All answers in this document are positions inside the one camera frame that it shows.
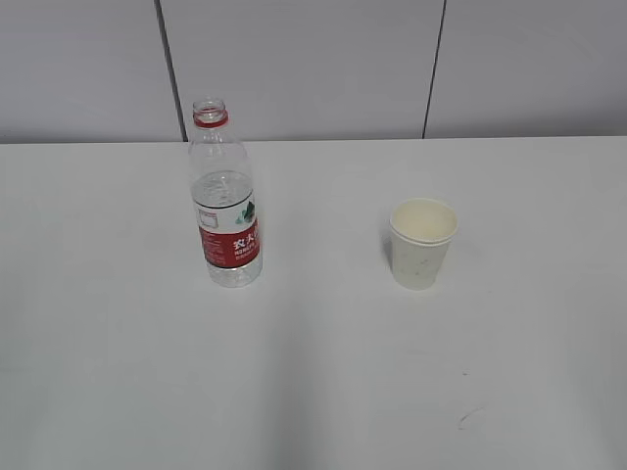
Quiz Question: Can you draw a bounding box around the clear red-label water bottle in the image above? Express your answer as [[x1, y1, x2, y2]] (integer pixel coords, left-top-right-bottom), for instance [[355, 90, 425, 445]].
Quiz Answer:
[[189, 98, 263, 288]]

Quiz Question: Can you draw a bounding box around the white paper cup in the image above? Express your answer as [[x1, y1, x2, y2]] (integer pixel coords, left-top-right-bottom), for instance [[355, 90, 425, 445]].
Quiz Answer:
[[389, 198, 458, 291]]

